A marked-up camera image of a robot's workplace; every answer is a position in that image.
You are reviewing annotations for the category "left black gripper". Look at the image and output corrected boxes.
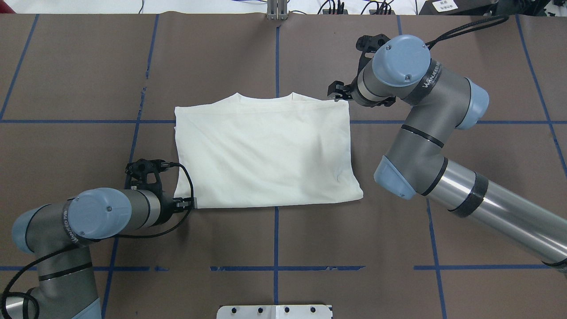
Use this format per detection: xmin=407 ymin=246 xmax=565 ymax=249
xmin=154 ymin=193 xmax=196 ymax=224

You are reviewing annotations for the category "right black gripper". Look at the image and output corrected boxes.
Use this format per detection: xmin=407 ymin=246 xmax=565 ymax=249
xmin=327 ymin=73 xmax=396 ymax=108

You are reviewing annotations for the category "cream long-sleeve cat shirt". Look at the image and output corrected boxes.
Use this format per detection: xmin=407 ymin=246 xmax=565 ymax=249
xmin=175 ymin=93 xmax=363 ymax=209

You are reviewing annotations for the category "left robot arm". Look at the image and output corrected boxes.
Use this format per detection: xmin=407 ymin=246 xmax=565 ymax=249
xmin=1 ymin=187 xmax=196 ymax=319

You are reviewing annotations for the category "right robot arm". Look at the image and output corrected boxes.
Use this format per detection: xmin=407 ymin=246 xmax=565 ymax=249
xmin=328 ymin=34 xmax=567 ymax=273

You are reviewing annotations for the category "black power adapter box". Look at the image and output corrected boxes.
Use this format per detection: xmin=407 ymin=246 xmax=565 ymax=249
xmin=418 ymin=0 xmax=498 ymax=16

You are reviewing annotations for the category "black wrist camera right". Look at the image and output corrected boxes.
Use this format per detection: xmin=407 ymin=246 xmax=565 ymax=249
xmin=356 ymin=34 xmax=391 ymax=63

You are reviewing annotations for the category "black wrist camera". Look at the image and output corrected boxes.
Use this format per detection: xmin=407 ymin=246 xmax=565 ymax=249
xmin=356 ymin=34 xmax=391 ymax=63
xmin=125 ymin=158 xmax=179 ymax=195

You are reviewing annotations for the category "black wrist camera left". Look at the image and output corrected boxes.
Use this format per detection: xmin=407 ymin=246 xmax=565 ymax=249
xmin=125 ymin=158 xmax=179 ymax=195

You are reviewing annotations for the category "aluminium frame post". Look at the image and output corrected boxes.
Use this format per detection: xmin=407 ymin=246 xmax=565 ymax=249
xmin=266 ymin=0 xmax=289 ymax=20

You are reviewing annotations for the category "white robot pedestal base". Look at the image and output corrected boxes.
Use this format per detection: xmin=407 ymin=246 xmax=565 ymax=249
xmin=216 ymin=304 xmax=334 ymax=319

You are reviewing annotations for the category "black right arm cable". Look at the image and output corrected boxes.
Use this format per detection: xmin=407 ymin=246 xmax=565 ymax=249
xmin=425 ymin=16 xmax=510 ymax=49

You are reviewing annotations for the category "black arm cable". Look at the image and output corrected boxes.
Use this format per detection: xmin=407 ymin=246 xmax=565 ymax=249
xmin=0 ymin=162 xmax=195 ymax=319
xmin=425 ymin=16 xmax=510 ymax=49

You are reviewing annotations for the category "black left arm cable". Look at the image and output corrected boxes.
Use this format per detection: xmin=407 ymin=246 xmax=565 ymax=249
xmin=0 ymin=162 xmax=195 ymax=319

